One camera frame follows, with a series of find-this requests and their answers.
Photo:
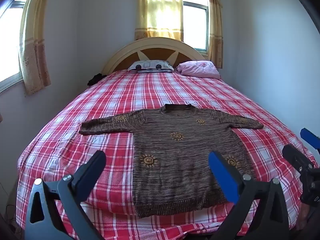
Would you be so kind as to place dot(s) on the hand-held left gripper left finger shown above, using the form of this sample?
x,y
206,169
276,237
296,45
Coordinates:
x,y
93,166

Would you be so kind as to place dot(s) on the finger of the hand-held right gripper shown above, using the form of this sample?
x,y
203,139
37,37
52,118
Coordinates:
x,y
309,136
297,158

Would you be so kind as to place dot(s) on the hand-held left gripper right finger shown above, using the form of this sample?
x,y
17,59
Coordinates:
x,y
222,175

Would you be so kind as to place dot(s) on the brown knitted sun-pattern sweater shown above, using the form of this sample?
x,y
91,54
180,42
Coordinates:
x,y
175,155

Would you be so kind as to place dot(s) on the bed with red plaid sheet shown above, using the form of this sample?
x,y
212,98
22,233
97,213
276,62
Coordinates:
x,y
112,100

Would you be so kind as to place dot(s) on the dark cloth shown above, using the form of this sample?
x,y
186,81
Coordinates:
x,y
96,79

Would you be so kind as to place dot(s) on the pink pillow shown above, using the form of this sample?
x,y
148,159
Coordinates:
x,y
200,69

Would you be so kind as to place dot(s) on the white patterned pillow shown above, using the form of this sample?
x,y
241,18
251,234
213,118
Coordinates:
x,y
150,63

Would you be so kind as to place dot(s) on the cream and brown wooden headboard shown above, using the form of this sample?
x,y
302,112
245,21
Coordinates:
x,y
160,53

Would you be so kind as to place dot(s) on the yellow curtain with flower hem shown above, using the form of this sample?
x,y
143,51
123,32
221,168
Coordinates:
x,y
33,42

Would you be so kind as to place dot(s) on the large side window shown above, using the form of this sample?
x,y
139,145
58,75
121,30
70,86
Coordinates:
x,y
11,42

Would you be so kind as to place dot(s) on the window behind headboard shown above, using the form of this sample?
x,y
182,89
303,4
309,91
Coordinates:
x,y
195,22

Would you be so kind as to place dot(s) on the wide yellow curtain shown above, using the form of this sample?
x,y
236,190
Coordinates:
x,y
158,10

